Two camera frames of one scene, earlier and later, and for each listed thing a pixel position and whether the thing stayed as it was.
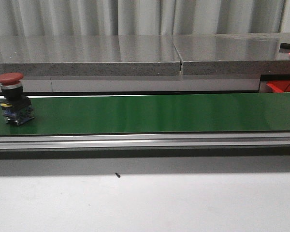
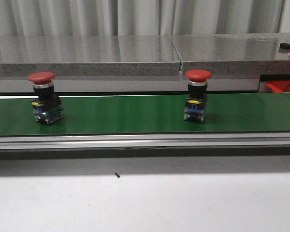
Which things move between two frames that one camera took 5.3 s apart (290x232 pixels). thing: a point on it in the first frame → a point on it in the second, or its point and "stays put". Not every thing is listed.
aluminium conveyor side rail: (145, 141) stays put
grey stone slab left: (84, 55) stays put
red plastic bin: (281, 85) stays put
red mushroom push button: (17, 108) → (196, 102)
